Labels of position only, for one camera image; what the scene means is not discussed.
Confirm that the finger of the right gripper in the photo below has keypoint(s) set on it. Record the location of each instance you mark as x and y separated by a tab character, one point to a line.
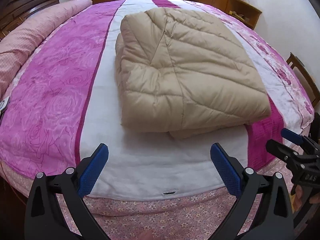
295	138
289	156

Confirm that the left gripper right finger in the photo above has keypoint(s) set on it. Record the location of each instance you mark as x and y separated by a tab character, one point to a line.
273	218

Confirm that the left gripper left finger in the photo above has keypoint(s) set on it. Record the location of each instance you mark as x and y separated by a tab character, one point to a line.
43	216

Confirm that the beige puffer jacket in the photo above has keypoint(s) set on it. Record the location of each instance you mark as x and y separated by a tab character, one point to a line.
183	72

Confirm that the person right hand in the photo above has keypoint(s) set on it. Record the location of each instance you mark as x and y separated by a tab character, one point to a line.
297	200

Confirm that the wooden chair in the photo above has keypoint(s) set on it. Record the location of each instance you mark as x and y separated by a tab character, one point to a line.
305	79

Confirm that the purple floral bedspread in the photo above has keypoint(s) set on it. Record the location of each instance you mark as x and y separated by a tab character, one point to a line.
64	103

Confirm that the white blanket controller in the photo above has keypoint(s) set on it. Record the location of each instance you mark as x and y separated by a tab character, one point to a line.
4	104

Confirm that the pink rolled quilt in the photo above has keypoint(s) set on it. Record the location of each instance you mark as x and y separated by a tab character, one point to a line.
19	44

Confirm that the dark wooden headboard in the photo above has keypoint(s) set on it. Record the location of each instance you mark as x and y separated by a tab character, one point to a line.
17	11

